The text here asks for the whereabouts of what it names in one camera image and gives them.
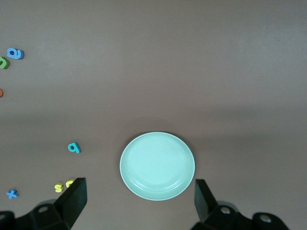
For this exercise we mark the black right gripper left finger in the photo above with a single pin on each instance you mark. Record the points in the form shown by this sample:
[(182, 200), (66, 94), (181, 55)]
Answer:
[(72, 198)]

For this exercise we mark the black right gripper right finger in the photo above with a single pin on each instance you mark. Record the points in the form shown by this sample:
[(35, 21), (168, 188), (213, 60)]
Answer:
[(206, 203)]

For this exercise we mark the yellow letter u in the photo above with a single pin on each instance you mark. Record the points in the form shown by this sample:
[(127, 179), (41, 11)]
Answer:
[(69, 183)]

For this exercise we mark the yellow letter s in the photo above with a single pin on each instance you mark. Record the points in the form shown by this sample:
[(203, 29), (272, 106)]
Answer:
[(58, 187)]

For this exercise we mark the teal letter b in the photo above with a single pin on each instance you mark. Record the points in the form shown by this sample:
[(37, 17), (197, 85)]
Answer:
[(74, 147)]

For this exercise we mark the blue letter x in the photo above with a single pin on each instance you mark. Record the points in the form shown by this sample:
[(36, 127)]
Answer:
[(12, 193)]

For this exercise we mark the light green plate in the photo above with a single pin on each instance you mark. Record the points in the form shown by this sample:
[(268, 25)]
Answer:
[(157, 165)]

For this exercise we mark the orange letter e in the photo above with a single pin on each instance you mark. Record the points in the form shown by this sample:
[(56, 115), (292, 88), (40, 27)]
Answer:
[(0, 93)]

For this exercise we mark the green letter u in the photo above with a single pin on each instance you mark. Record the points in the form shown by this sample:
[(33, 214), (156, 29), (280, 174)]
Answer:
[(3, 63)]

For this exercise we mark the blue letter a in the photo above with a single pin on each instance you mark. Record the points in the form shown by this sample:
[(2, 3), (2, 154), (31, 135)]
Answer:
[(15, 53)]

